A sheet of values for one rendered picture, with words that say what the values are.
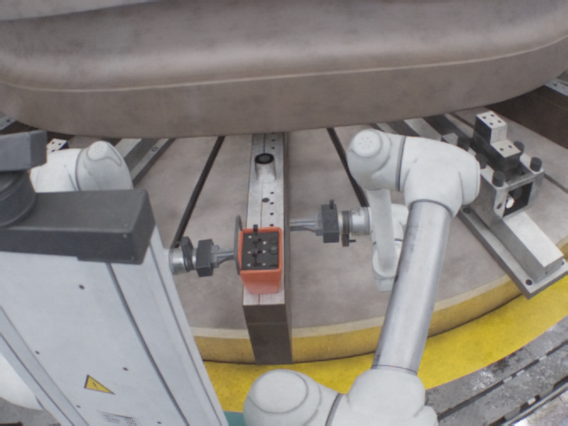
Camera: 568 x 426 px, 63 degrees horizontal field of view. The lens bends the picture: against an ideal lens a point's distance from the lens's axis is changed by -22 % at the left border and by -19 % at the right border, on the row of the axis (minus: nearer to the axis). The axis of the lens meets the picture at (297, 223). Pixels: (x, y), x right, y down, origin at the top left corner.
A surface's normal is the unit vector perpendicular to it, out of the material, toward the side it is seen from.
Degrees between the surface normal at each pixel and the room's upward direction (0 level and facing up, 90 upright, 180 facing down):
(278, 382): 6
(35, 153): 90
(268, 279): 97
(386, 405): 18
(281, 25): 90
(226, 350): 90
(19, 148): 61
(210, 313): 0
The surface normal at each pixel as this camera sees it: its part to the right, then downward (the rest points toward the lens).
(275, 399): -0.15, -0.76
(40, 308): -0.07, 0.68
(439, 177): -0.14, -0.35
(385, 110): 0.21, 0.66
